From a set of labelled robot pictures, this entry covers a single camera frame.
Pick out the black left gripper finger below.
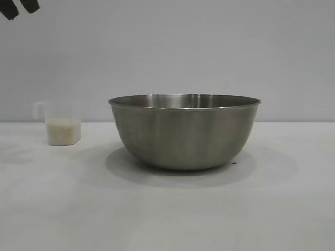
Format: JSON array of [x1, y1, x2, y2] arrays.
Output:
[[0, 0, 21, 21], [19, 0, 41, 13]]

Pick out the clear plastic measuring cup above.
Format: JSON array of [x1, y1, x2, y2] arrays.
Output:
[[32, 101, 81, 146]]

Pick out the white rice grains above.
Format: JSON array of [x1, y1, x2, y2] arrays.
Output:
[[46, 119, 81, 145]]

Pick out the stainless steel mixing bowl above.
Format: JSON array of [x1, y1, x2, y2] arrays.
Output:
[[107, 93, 262, 171]]

